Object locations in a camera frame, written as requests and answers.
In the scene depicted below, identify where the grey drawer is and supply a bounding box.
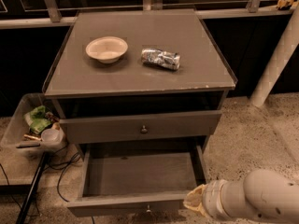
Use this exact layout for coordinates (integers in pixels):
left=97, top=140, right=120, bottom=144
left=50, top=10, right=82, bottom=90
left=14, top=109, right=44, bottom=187
left=67, top=145, right=207, bottom=217
left=60, top=110, right=221, bottom=144

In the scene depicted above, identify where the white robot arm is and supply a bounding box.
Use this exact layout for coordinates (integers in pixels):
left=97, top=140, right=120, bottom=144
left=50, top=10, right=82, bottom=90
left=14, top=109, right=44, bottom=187
left=183, top=169, right=299, bottom=224

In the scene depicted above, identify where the grey wooden drawer cabinet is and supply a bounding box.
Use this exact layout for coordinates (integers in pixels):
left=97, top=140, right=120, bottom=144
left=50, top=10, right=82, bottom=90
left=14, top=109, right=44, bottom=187
left=42, top=8, right=238, bottom=161

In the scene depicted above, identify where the clear plastic cup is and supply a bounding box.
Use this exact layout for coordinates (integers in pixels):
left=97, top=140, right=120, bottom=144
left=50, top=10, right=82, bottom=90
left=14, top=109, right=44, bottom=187
left=41, top=129, right=60, bottom=142

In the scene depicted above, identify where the black metal pole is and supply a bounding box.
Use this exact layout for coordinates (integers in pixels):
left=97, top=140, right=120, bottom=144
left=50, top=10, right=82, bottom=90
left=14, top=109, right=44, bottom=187
left=16, top=152, right=49, bottom=224

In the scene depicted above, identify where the green snack bag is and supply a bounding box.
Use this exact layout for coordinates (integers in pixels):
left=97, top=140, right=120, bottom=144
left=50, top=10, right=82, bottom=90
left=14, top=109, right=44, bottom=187
left=23, top=105, right=51, bottom=134

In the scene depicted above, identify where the clear plastic bin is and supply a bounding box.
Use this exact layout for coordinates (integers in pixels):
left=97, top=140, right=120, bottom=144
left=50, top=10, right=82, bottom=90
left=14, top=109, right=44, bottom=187
left=1, top=93, right=66, bottom=157

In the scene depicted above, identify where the white paper bowl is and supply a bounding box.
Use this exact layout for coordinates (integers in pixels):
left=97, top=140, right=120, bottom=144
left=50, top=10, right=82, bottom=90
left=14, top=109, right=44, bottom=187
left=85, top=36, right=128, bottom=63

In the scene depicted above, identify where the brass can in bin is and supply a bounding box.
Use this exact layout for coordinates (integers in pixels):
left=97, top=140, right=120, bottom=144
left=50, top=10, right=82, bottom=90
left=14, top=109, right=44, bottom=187
left=23, top=134, right=42, bottom=141

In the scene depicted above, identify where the yellow object on ledge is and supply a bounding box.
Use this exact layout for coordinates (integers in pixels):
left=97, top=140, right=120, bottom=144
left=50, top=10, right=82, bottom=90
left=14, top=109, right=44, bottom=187
left=277, top=0, right=297, bottom=10

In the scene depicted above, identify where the white diagonal post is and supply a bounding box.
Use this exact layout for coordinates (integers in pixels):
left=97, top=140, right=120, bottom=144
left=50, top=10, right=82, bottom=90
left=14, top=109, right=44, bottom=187
left=250, top=7, right=299, bottom=107

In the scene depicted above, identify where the metal railing frame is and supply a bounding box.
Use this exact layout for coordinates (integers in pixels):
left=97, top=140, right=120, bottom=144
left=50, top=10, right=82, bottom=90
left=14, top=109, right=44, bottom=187
left=0, top=0, right=295, bottom=30

